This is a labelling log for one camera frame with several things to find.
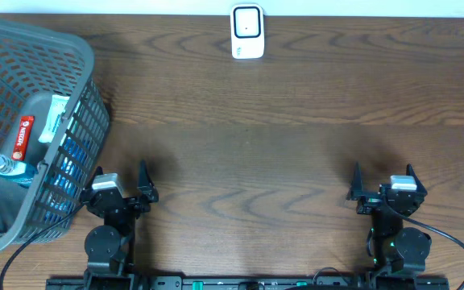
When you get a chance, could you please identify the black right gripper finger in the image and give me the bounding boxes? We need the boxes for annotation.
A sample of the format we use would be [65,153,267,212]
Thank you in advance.
[350,162,363,193]
[406,164,424,192]

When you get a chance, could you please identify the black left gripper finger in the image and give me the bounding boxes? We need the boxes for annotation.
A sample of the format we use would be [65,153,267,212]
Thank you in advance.
[85,165,105,191]
[137,160,154,194]

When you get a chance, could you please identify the blue Oreo cookie pack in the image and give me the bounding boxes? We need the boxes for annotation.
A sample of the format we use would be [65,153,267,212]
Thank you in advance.
[43,100,92,222]

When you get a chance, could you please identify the blue mouthwash bottle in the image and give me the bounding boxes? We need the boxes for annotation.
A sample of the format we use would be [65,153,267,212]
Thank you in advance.
[0,154,37,189]

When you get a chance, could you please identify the white wet wipes pack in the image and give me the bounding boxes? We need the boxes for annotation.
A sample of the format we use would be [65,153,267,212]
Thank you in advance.
[38,95,69,143]

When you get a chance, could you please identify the red Nescafe stick packet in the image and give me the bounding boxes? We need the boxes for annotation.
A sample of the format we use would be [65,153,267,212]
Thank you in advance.
[11,116,35,161]

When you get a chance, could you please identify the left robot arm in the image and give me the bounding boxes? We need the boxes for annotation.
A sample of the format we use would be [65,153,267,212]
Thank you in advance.
[80,161,159,290]

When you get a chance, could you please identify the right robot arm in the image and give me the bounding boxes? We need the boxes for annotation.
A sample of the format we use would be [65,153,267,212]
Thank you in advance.
[346,164,431,289]

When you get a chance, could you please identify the grey plastic shopping basket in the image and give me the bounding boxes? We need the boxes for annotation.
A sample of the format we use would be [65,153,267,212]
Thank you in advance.
[0,20,110,251]

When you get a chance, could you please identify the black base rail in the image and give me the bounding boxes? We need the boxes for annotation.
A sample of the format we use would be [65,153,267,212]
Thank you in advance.
[45,275,450,290]

